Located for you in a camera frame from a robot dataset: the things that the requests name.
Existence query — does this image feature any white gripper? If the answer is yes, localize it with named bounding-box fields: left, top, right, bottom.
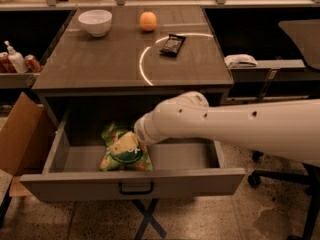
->
left=109, top=113, right=166, bottom=155

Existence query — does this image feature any green rice chip bag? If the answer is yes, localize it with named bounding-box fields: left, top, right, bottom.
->
left=99, top=121, right=153, bottom=171

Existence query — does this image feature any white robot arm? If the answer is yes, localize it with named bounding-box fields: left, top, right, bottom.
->
left=110, top=92, right=320, bottom=167

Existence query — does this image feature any grey open top drawer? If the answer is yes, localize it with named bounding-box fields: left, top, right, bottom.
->
left=21, top=100, right=245, bottom=201

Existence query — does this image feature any grey cabinet counter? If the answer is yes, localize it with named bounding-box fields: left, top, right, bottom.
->
left=32, top=5, right=235, bottom=128

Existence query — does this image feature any blue tape cross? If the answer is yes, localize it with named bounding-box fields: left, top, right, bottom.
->
left=132, top=199, right=167, bottom=240

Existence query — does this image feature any brown cardboard box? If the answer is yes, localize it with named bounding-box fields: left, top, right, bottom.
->
left=0, top=93, right=56, bottom=197

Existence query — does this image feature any black snack bar wrapper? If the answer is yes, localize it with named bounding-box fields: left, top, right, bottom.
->
left=160, top=34, right=186, bottom=57

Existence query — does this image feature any orange fruit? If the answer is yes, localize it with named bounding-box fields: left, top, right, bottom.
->
left=139, top=11, right=157, bottom=31

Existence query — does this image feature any red soda can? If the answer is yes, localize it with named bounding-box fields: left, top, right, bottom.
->
left=25, top=55, right=42, bottom=73
left=0, top=52, right=16, bottom=73

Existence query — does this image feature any white ceramic bowl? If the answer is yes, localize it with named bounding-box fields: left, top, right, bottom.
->
left=78, top=9, right=112, bottom=37

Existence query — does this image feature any grey left side shelf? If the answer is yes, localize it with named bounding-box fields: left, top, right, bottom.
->
left=0, top=73, right=39, bottom=89

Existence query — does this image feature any grey shelf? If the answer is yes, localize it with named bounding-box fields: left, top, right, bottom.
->
left=230, top=59, right=305, bottom=82
left=0, top=73, right=39, bottom=89

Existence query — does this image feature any folded white cloth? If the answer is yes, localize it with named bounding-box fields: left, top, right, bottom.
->
left=224, top=54, right=258, bottom=68

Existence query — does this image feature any white pump bottle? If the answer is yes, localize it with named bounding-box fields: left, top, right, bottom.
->
left=4, top=41, right=28, bottom=73

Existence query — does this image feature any grey right side shelf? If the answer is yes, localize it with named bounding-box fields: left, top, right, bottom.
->
left=230, top=59, right=305, bottom=82

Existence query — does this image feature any black office chair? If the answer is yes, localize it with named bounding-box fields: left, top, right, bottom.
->
left=248, top=19, right=320, bottom=240

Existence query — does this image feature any black drawer handle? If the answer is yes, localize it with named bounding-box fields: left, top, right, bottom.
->
left=118, top=182, right=154, bottom=195

